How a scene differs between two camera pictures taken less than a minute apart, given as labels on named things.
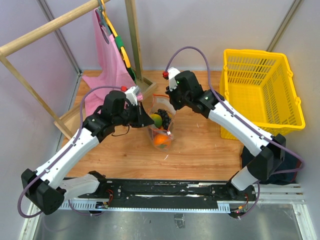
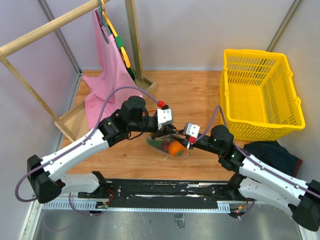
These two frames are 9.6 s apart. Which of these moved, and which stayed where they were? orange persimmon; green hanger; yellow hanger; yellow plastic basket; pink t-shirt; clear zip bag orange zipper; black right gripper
Moved: black right gripper; clear zip bag orange zipper; orange persimmon
Stayed: green hanger; yellow hanger; yellow plastic basket; pink t-shirt
